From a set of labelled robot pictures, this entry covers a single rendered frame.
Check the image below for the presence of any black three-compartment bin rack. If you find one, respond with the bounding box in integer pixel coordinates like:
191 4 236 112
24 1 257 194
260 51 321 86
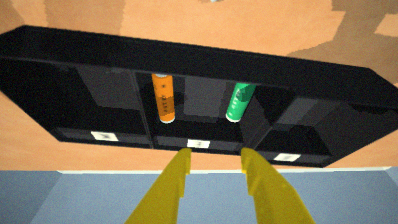
0 25 398 168

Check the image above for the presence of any green aa battery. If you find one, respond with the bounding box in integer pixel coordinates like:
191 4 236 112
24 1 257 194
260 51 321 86
226 83 256 122

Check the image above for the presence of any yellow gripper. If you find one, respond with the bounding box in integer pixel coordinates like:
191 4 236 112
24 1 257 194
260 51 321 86
124 148 316 224

